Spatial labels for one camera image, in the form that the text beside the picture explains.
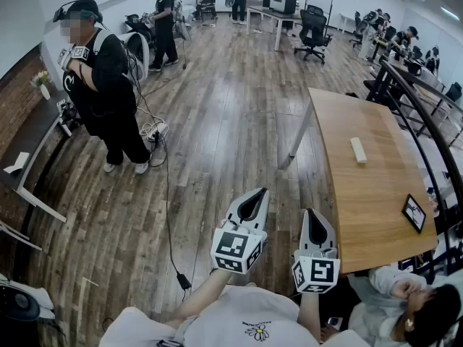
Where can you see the white rectangular block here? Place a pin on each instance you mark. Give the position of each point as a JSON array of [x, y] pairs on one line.
[[358, 150]]

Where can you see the person's white t-shirt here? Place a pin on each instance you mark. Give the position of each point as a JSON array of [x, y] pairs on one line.
[[253, 320]]

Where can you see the person's right forearm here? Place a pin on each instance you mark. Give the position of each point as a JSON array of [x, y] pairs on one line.
[[309, 313]]

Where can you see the dark round fan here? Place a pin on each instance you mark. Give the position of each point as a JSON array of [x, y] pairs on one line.
[[18, 302]]

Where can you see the black picture frame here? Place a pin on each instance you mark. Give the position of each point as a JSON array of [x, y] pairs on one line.
[[414, 213]]

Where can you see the black computer monitor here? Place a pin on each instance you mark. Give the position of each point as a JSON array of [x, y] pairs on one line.
[[280, 0]]

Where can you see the black metal railing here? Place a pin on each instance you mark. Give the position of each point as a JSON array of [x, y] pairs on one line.
[[434, 132]]

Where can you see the person's left forearm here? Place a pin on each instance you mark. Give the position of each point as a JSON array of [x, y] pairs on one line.
[[202, 295]]

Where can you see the black power adapter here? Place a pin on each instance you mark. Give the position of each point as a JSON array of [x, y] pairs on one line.
[[183, 281]]

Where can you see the white table leg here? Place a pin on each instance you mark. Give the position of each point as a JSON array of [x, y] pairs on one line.
[[300, 128]]

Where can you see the white backpack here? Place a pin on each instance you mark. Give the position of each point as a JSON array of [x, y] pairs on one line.
[[139, 54]]

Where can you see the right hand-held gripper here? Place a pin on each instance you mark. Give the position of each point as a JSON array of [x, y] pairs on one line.
[[318, 269]]

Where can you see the black office chair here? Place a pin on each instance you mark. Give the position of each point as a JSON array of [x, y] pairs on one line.
[[313, 27]]

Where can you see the smartphone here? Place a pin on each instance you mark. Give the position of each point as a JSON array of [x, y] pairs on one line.
[[334, 322]]

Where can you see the white vase with flowers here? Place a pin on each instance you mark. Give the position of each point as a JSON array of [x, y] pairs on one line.
[[43, 85]]

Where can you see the dark desk with white legs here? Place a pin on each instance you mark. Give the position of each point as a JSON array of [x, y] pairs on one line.
[[25, 139]]

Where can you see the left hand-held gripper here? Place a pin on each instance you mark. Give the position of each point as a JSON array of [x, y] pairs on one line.
[[237, 248]]

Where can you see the white-legged desk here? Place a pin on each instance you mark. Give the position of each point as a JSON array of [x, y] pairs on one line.
[[267, 13]]

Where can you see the white power strip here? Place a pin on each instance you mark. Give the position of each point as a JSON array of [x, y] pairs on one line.
[[155, 128]]

